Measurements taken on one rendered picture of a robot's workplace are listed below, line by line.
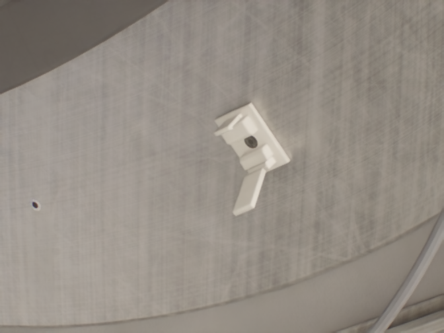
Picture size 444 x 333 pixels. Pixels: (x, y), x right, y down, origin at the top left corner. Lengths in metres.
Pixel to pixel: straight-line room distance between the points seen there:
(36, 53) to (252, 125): 0.08
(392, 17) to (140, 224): 0.14
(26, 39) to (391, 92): 0.11
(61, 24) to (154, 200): 0.10
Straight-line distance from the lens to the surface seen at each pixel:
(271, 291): 0.98
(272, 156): 0.95
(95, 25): 0.89
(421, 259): 0.91
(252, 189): 0.94
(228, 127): 0.94
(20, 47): 0.91
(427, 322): 0.95
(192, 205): 0.98
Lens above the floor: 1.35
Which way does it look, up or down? 36 degrees down
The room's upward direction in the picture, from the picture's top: 2 degrees clockwise
